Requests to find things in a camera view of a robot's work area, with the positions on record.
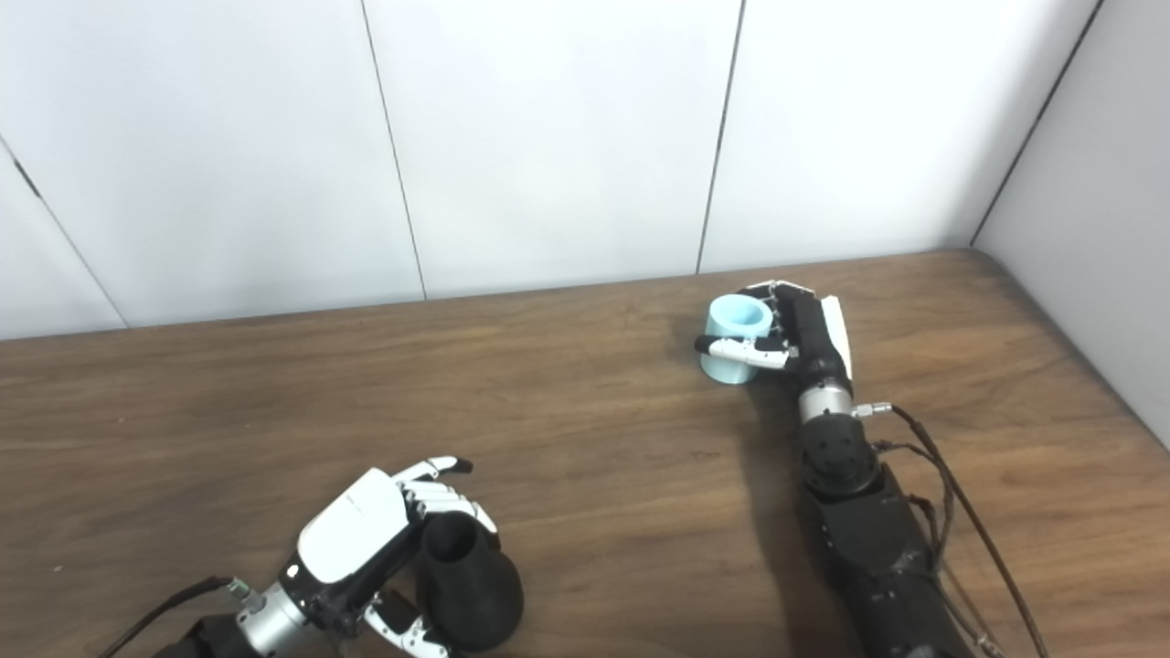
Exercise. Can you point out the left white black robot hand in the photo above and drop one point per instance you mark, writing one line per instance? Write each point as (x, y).
(352, 530)

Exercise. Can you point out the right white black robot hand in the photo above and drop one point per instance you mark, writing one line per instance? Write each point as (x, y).
(813, 343)

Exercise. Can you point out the black funnel-shaped nozzle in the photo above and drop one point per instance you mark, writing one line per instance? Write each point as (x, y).
(475, 594)

